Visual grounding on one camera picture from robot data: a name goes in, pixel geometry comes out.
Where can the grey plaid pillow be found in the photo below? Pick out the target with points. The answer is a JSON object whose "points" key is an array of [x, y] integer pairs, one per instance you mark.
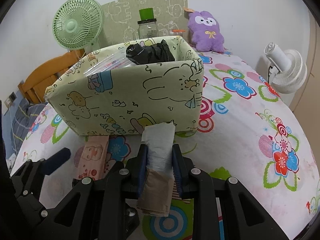
{"points": [[23, 121]]}

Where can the cotton swab jar orange lid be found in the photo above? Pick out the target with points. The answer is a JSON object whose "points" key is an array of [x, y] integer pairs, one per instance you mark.
{"points": [[178, 33]]}

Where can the wall power outlet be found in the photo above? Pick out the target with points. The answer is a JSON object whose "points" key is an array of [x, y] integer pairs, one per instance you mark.
{"points": [[11, 98]]}

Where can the green desk fan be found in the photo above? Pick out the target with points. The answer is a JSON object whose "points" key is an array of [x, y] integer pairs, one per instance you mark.
{"points": [[78, 24]]}

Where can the purple plush bunny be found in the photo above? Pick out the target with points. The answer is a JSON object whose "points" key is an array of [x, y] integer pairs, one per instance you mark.
{"points": [[205, 32]]}

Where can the pink baby tissue pack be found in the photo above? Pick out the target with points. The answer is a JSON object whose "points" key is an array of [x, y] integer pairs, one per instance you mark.
{"points": [[93, 158]]}

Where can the white floor fan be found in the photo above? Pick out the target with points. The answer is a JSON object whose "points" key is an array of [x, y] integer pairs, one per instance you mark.
{"points": [[287, 71]]}

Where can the floral tablecloth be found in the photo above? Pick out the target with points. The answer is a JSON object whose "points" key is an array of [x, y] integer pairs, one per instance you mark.
{"points": [[245, 130]]}

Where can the green plastic cup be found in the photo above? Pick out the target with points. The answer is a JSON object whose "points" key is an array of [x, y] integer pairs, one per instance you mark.
{"points": [[146, 14]]}

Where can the cardboard panel with cartoon drawings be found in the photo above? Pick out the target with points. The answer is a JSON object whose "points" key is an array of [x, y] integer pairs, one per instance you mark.
{"points": [[129, 20]]}

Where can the glass mason jar mug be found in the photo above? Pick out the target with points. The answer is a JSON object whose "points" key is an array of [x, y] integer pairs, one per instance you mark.
{"points": [[147, 28]]}

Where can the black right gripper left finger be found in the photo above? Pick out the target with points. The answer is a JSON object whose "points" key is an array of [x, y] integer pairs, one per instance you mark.
{"points": [[98, 209]]}

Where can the clear plastic bag red stripes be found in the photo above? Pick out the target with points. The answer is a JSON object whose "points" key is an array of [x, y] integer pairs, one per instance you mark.
{"points": [[114, 61]]}

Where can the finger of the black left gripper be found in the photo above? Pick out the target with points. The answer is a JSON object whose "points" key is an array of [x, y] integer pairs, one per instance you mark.
{"points": [[28, 179]]}

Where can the black plastic bag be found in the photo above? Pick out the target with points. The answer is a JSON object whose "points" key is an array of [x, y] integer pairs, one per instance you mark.
{"points": [[155, 53]]}

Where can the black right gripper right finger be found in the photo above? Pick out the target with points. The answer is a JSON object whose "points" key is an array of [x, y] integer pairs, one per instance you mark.
{"points": [[223, 209]]}

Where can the yellow cartoon fabric storage box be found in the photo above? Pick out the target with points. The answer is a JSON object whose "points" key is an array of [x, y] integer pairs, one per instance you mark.
{"points": [[126, 100]]}

